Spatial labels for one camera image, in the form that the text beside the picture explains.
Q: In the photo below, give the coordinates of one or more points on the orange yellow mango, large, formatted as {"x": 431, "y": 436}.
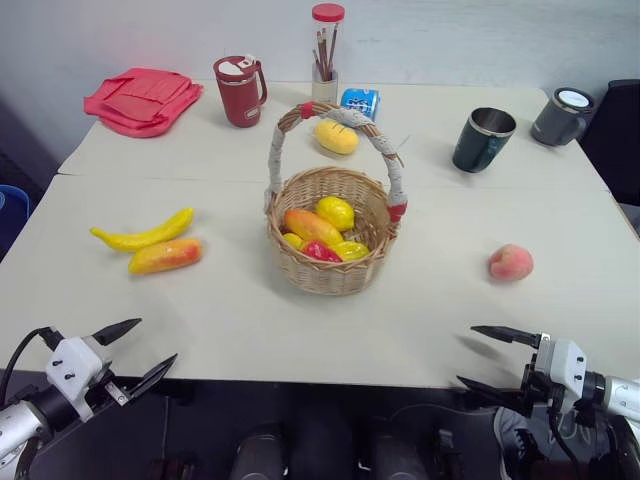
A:
{"x": 311, "y": 225}

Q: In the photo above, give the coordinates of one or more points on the yellow-green plastic lemon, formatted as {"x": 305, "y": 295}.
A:
{"x": 293, "y": 240}

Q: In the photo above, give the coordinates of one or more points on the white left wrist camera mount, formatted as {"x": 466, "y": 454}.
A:
{"x": 75, "y": 369}

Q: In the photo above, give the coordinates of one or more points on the orange yellow mango, slim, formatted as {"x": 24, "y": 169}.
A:
{"x": 165, "y": 256}

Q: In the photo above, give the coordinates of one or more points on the red mug with lid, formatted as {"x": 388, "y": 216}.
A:
{"x": 239, "y": 95}

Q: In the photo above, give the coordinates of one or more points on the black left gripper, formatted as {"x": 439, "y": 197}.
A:
{"x": 109, "y": 390}

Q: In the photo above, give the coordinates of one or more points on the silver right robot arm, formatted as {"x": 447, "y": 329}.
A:
{"x": 617, "y": 395}

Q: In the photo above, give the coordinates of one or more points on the yellow banana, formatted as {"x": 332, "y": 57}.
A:
{"x": 145, "y": 235}

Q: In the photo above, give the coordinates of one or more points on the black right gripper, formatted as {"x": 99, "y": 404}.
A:
{"x": 535, "y": 387}

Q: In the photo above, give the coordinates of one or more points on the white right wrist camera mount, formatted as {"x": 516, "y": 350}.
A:
{"x": 565, "y": 372}

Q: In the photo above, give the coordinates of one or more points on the yellow lemon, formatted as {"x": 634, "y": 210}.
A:
{"x": 336, "y": 137}
{"x": 336, "y": 212}

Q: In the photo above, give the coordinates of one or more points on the pink folded fabric bag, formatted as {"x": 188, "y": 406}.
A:
{"x": 142, "y": 100}

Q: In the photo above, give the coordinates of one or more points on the blue bin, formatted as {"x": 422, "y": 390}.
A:
{"x": 11, "y": 212}

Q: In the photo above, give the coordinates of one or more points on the grey mug with lid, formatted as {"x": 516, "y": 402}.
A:
{"x": 560, "y": 120}

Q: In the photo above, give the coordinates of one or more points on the grey sneaker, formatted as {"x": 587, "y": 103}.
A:
{"x": 520, "y": 435}

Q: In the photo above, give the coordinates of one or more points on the clear pencil tube, red lid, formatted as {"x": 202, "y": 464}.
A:
{"x": 326, "y": 85}

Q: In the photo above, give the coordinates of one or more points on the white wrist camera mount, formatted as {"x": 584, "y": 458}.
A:
{"x": 565, "y": 372}
{"x": 75, "y": 369}

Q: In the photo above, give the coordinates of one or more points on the red bell pepper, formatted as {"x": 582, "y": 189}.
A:
{"x": 320, "y": 250}

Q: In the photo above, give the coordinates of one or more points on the dark rounded cylinder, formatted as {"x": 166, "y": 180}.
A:
{"x": 400, "y": 457}
{"x": 257, "y": 452}

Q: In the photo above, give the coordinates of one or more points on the blue drink can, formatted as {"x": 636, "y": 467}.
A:
{"x": 361, "y": 102}

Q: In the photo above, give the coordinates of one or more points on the pink peach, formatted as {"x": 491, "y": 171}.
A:
{"x": 511, "y": 262}

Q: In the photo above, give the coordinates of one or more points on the dark green steel cup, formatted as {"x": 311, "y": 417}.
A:
{"x": 481, "y": 142}

